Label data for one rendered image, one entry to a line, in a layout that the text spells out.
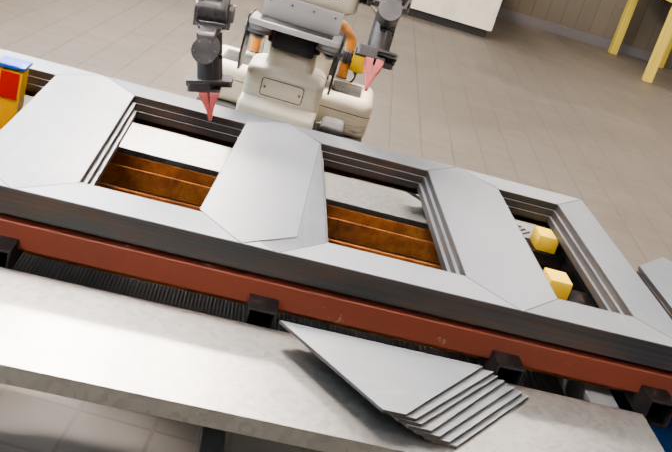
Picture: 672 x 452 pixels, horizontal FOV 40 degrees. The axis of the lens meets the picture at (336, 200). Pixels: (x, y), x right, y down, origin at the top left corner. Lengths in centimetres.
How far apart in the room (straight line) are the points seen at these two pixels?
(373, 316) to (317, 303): 10
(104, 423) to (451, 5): 829
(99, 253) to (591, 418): 88
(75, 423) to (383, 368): 120
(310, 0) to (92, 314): 131
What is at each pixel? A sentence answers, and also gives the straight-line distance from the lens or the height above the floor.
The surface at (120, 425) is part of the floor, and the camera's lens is 252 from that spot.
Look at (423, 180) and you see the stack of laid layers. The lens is 221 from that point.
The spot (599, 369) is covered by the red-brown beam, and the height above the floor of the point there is 79.
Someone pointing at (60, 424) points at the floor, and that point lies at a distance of 249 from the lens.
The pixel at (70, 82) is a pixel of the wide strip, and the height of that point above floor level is 86.
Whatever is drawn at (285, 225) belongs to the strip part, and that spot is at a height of 86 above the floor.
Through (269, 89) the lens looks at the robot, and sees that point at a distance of 260.
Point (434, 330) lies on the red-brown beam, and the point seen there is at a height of 79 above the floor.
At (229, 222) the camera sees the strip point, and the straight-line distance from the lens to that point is 162.
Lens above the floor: 152
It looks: 21 degrees down
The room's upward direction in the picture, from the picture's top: 17 degrees clockwise
